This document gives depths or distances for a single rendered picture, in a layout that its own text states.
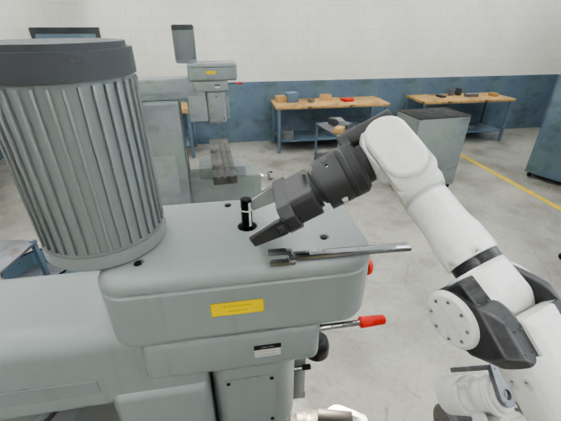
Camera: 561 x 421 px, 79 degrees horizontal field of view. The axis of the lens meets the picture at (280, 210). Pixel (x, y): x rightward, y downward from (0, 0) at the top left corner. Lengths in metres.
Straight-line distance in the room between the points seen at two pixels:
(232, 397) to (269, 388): 0.08
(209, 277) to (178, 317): 0.09
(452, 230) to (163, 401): 0.62
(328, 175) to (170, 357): 0.43
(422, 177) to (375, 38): 7.22
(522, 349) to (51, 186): 0.61
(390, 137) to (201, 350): 0.49
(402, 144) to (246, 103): 6.74
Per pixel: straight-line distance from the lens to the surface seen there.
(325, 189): 0.53
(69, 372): 0.78
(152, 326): 0.63
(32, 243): 3.05
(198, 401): 0.81
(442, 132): 5.29
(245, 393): 0.84
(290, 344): 0.70
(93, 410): 0.99
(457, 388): 0.75
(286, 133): 6.66
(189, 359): 0.71
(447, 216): 0.50
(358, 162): 0.54
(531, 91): 9.99
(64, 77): 0.50
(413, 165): 0.50
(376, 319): 0.74
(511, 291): 0.51
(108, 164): 0.54
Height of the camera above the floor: 2.23
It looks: 29 degrees down
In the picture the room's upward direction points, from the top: straight up
